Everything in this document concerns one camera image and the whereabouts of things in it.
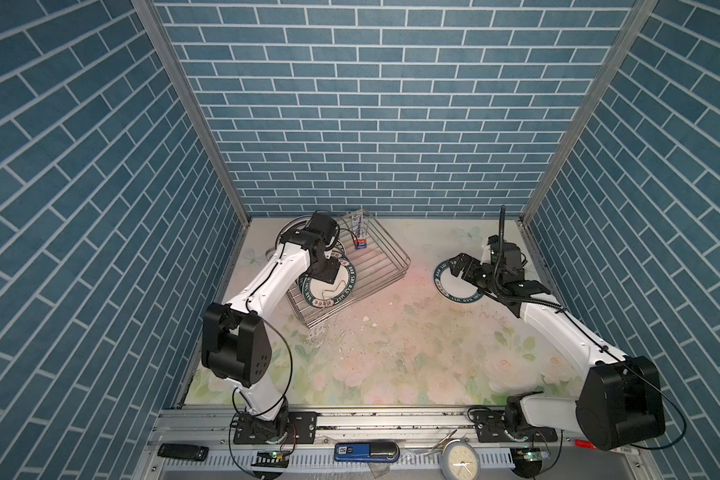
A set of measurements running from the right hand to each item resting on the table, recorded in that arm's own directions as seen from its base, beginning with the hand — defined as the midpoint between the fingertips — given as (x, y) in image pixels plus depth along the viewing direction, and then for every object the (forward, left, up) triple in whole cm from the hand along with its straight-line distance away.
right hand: (457, 262), depth 86 cm
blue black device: (-46, +18, -11) cm, 51 cm away
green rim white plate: (+1, -2, -15) cm, 16 cm away
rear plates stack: (+7, +49, +5) cm, 50 cm away
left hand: (-5, +39, -2) cm, 39 cm away
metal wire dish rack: (+10, +24, -15) cm, 30 cm away
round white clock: (-46, +2, -13) cm, 48 cm away
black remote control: (-50, +67, -17) cm, 85 cm away
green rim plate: (-8, +40, -9) cm, 42 cm away
